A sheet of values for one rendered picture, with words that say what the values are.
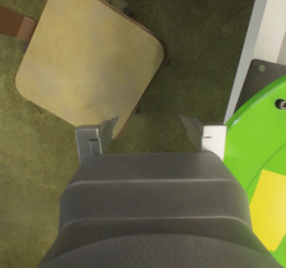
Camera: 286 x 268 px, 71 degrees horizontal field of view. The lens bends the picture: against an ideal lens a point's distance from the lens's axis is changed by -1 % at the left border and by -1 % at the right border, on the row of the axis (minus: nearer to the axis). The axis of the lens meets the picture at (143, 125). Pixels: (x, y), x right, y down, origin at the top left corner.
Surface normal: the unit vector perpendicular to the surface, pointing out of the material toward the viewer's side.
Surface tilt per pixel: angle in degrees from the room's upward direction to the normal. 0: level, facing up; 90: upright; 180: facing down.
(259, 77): 0
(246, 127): 25
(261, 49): 0
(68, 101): 0
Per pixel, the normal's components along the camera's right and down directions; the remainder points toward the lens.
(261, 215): -0.30, 0.24
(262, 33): -0.01, 0.29
